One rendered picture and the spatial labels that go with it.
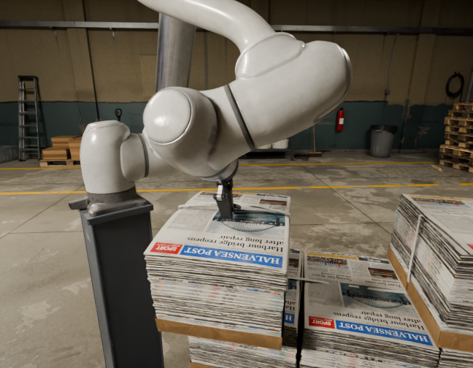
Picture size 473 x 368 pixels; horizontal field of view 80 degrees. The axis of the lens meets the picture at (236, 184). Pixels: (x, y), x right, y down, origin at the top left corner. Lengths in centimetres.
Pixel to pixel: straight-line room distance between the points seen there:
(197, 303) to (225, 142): 39
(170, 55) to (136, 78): 654
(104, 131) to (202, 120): 63
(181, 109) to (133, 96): 709
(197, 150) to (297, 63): 17
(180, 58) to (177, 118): 55
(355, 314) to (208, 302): 38
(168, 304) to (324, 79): 54
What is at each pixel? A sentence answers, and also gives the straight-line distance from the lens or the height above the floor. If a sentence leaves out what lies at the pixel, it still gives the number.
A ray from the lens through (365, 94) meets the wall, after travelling 807.
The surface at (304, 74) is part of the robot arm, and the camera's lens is 39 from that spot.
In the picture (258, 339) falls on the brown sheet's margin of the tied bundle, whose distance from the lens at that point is 69.
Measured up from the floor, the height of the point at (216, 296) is 95.
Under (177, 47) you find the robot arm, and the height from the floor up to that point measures 148.
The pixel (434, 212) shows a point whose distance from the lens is 87.
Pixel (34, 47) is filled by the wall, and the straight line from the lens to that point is 829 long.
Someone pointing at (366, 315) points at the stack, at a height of 83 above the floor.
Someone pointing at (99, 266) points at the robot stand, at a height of 83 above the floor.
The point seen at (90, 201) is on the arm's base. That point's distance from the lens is 102.
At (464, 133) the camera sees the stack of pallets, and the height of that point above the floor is 71.
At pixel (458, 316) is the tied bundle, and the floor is 92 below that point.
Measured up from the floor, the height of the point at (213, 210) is 107.
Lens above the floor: 134
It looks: 16 degrees down
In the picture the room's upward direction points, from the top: straight up
